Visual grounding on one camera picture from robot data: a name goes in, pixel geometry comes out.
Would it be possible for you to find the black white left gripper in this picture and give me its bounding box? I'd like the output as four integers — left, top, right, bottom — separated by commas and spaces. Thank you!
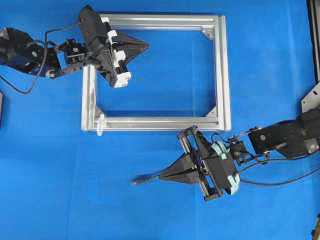
90, 25, 150, 88

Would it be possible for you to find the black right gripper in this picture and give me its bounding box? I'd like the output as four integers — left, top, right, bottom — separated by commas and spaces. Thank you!
159, 126, 223, 202

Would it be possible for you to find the black wire with plug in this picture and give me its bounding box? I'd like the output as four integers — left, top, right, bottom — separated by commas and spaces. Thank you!
131, 157, 320, 187

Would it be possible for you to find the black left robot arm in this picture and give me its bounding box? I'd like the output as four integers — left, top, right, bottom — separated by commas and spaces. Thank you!
0, 19, 149, 88

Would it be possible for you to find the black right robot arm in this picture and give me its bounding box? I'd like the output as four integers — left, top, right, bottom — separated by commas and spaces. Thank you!
158, 108, 320, 202

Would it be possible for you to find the dark block at left edge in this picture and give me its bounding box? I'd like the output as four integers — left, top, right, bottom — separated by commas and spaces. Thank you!
0, 92, 4, 129

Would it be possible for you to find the dark object bottom right corner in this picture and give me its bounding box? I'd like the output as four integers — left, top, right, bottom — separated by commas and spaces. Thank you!
311, 213, 320, 240

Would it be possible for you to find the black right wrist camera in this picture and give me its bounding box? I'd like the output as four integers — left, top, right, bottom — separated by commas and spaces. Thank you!
194, 131, 240, 197

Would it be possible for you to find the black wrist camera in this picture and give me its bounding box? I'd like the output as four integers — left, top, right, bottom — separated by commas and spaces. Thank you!
78, 5, 109, 59
194, 131, 240, 197

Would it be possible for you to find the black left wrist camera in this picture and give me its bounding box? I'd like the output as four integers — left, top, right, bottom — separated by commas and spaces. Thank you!
78, 5, 109, 59

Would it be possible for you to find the white string loop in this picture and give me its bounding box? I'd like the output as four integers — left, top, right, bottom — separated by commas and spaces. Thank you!
96, 114, 107, 137

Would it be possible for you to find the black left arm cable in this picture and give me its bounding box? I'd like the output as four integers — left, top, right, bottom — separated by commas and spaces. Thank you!
0, 20, 83, 95

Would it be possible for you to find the silver aluminium extrusion frame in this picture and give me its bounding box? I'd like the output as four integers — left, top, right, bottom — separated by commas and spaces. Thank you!
81, 13, 232, 135

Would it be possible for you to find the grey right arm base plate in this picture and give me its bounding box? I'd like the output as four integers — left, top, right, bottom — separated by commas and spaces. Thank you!
301, 82, 320, 113

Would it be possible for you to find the black post at right edge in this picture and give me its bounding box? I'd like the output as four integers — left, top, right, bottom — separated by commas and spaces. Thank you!
306, 0, 320, 83

